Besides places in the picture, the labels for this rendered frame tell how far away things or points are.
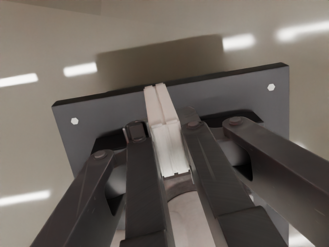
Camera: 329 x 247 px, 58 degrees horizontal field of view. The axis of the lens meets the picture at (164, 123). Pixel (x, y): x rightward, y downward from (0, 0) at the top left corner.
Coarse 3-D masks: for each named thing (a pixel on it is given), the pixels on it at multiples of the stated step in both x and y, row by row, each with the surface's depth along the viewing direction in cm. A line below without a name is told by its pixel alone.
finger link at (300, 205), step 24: (240, 120) 13; (240, 144) 12; (264, 144) 11; (288, 144) 11; (240, 168) 13; (264, 168) 11; (288, 168) 10; (312, 168) 9; (264, 192) 12; (288, 192) 10; (312, 192) 9; (288, 216) 10; (312, 216) 9; (312, 240) 10
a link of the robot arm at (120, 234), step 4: (116, 232) 50; (120, 232) 50; (124, 232) 50; (116, 236) 48; (120, 236) 48; (124, 236) 48; (116, 240) 48; (120, 240) 47; (112, 244) 47; (116, 244) 47
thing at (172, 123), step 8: (160, 88) 19; (160, 96) 18; (168, 96) 18; (160, 104) 17; (168, 104) 16; (168, 112) 15; (168, 120) 14; (176, 120) 14; (168, 128) 14; (176, 128) 14; (168, 136) 14; (176, 136) 14; (176, 144) 15; (176, 152) 15; (184, 152) 15; (176, 160) 15; (184, 160) 15; (176, 168) 15; (184, 168) 15
